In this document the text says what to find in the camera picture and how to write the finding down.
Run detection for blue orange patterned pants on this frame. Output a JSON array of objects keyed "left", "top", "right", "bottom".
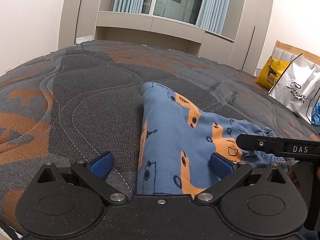
[{"left": 137, "top": 82, "right": 289, "bottom": 196}]

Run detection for white shopping bag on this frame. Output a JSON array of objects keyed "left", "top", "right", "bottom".
[{"left": 268, "top": 54, "right": 319, "bottom": 124}]

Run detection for grey orange quilted mattress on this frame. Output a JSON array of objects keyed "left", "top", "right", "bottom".
[{"left": 1, "top": 41, "right": 319, "bottom": 229}]

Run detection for yellow shopping bag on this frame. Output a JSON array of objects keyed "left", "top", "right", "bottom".
[{"left": 256, "top": 56, "right": 289, "bottom": 90}]

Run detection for wooden headboard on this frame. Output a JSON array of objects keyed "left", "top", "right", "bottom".
[{"left": 271, "top": 41, "right": 319, "bottom": 68}]

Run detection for right blue curtain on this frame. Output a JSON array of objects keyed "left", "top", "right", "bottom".
[{"left": 195, "top": 0, "right": 230, "bottom": 35}]

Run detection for beige wardrobe cabinet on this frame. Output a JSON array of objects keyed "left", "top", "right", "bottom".
[{"left": 58, "top": 0, "right": 101, "bottom": 49}]

